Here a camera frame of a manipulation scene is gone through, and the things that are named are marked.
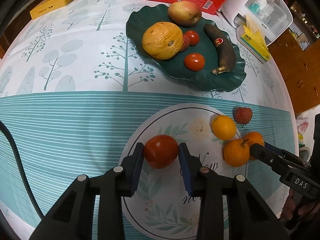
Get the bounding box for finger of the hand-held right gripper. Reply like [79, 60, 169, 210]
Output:
[250, 143, 310, 174]
[264, 142, 311, 167]

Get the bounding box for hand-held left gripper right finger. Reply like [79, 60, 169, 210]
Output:
[178, 142, 290, 240]

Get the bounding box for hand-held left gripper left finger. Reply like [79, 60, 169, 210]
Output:
[30, 142, 145, 240]

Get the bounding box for round orange tangerine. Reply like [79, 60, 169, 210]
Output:
[244, 131, 265, 161]

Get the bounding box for red tomato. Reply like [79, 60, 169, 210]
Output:
[184, 53, 206, 71]
[184, 30, 200, 46]
[143, 135, 179, 169]

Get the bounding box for white leaf-print round plate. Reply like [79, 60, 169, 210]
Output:
[121, 103, 250, 238]

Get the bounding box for dark green scalloped plate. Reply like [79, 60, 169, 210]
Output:
[126, 4, 247, 92]

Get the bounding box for overripe brown banana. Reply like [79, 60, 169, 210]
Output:
[203, 24, 236, 75]

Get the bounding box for red lychee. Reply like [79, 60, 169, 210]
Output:
[180, 35, 191, 52]
[234, 107, 253, 125]

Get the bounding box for large wrinkled orange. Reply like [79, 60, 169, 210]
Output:
[142, 22, 183, 60]

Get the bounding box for red apple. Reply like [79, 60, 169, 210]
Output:
[168, 1, 202, 27]

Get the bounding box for person's right hand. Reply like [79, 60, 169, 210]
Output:
[281, 189, 319, 228]

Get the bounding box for tangerine with stem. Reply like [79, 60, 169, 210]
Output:
[223, 139, 250, 167]

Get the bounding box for small yellow orange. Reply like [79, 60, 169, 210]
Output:
[212, 115, 237, 141]

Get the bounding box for brown wooden cabinet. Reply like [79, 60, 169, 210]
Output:
[265, 1, 320, 115]

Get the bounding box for yellow tissue pack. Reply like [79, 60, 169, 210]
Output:
[236, 15, 272, 63]

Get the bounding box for tree-print tablecloth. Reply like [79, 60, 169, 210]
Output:
[0, 0, 300, 240]

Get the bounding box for white clear-front storage box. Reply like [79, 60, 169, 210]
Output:
[220, 0, 293, 46]

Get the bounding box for flat yellow box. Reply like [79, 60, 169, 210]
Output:
[29, 0, 77, 20]

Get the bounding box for black cable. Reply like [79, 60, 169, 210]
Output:
[0, 121, 44, 219]

